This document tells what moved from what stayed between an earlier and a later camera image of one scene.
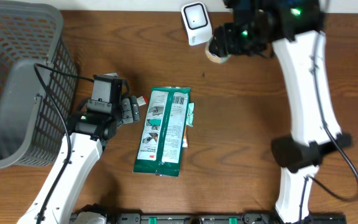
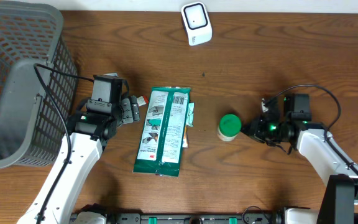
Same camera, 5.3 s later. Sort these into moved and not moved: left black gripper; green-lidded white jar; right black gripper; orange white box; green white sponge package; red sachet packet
Moved: right black gripper; green-lidded white jar
Not moved: orange white box; red sachet packet; left black gripper; green white sponge package
